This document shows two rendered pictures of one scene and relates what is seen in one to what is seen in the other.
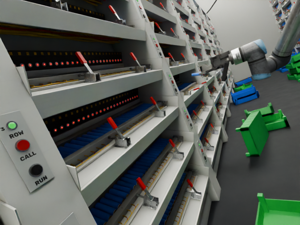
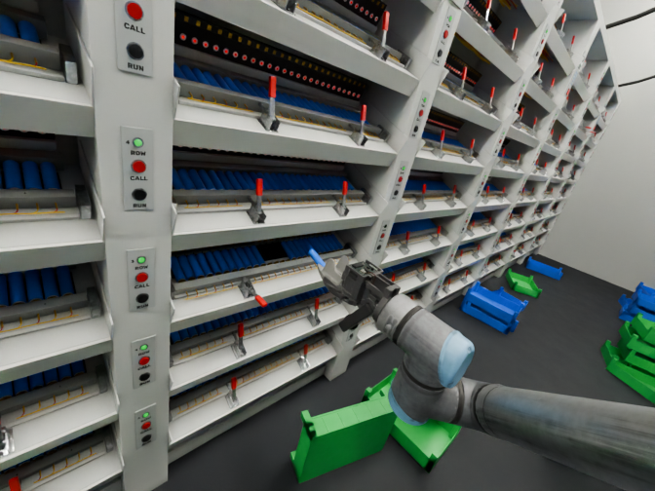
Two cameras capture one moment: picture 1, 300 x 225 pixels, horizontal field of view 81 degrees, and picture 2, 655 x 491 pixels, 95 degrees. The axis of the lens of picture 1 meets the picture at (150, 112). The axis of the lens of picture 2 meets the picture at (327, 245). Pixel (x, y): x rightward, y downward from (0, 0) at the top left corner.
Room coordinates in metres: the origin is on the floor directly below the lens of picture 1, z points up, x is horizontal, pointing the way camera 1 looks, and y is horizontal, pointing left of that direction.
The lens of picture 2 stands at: (0.51, -0.53, 0.96)
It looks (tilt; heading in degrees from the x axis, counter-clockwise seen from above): 23 degrees down; 11
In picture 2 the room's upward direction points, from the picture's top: 13 degrees clockwise
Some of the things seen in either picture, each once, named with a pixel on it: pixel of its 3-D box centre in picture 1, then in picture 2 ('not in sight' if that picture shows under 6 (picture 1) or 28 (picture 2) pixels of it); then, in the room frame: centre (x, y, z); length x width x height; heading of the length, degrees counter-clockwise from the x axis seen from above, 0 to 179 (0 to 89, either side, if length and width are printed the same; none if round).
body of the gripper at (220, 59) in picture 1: (221, 61); (368, 290); (1.09, -0.53, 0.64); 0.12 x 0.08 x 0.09; 59
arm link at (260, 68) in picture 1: (260, 68); (420, 389); (1.01, -0.69, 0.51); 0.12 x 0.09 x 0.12; 100
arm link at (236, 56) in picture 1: (235, 56); (396, 317); (1.05, -0.60, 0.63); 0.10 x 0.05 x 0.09; 149
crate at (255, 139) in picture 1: (253, 132); (345, 433); (1.17, -0.60, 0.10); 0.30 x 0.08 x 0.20; 132
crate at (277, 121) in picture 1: (263, 122); (409, 413); (1.39, -0.81, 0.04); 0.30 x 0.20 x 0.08; 59
